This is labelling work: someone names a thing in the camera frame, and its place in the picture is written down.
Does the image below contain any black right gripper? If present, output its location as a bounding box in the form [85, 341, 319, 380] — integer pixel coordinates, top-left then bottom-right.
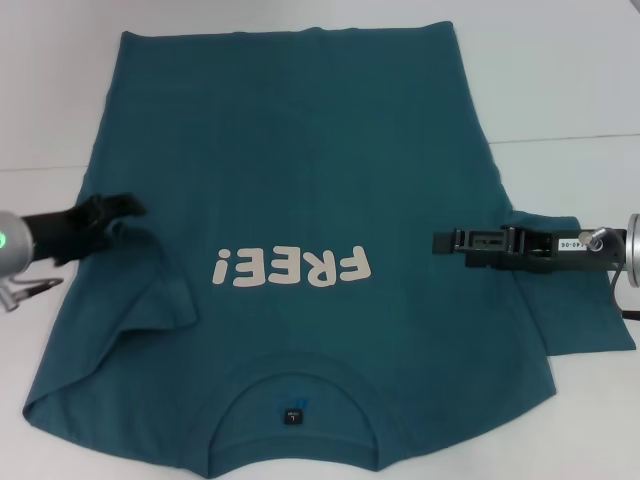
[431, 225, 630, 276]

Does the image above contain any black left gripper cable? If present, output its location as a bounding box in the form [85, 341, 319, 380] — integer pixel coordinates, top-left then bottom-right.
[9, 276, 65, 298]

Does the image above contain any teal t-shirt with FREE print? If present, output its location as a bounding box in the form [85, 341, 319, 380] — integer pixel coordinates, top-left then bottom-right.
[19, 19, 640, 480]

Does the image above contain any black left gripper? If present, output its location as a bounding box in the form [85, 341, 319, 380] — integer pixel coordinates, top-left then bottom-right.
[21, 192, 150, 267]

